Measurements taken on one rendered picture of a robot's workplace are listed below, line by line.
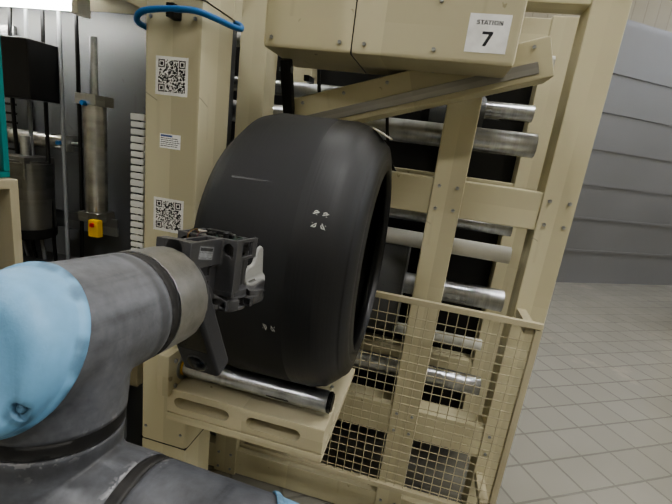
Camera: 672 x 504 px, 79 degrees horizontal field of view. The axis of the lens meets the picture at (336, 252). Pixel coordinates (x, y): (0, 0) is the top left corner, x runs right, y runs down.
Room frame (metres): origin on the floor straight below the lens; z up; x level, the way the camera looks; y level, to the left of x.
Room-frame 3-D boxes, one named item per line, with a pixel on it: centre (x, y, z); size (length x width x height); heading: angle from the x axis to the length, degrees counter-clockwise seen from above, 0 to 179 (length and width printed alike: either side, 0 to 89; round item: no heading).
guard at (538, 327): (1.20, -0.18, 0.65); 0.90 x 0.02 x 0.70; 78
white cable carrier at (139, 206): (0.94, 0.46, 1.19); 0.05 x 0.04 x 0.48; 168
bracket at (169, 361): (0.96, 0.29, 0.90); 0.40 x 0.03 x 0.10; 168
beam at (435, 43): (1.19, -0.07, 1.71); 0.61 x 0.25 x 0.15; 78
